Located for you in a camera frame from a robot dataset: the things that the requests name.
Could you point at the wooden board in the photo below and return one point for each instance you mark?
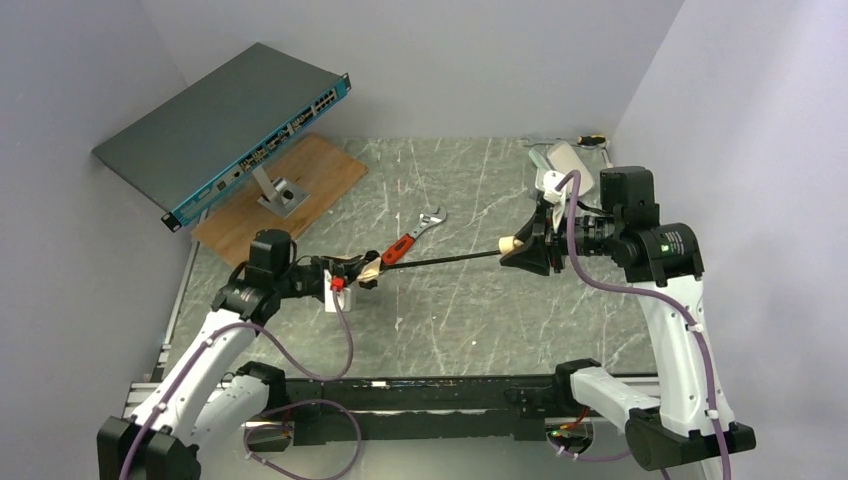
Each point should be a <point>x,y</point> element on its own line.
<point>325,171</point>

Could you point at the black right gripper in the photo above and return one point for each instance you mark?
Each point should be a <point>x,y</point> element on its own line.
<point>542,240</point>

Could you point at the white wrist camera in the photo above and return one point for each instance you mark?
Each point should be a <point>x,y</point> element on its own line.
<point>338,294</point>
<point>554,186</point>

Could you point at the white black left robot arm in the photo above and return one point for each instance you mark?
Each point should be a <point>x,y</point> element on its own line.
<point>168,434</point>

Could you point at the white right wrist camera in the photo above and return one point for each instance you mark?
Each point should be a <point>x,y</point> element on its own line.
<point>554,186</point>

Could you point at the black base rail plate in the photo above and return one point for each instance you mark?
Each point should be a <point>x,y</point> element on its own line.
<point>520,407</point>

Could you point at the mint green umbrella case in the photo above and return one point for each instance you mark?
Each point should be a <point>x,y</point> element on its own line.
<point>561,157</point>

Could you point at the grey blue network switch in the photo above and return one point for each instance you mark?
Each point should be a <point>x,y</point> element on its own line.
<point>189,151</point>

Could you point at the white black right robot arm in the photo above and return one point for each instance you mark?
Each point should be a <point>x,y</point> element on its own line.
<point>691,420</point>

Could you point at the beige umbrella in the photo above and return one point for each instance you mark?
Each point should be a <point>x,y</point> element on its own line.
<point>437,260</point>

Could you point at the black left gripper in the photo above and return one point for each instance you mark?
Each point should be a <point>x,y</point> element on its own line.
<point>348,269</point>

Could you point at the metal switch stand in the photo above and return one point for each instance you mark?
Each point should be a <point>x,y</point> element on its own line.
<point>280,196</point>

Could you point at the aluminium frame rails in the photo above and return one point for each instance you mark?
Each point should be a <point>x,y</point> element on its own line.
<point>689,421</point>

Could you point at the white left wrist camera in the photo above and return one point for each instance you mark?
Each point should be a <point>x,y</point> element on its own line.
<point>338,294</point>

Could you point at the red handled adjustable wrench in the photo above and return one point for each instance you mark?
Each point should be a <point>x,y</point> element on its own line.
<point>428,218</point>

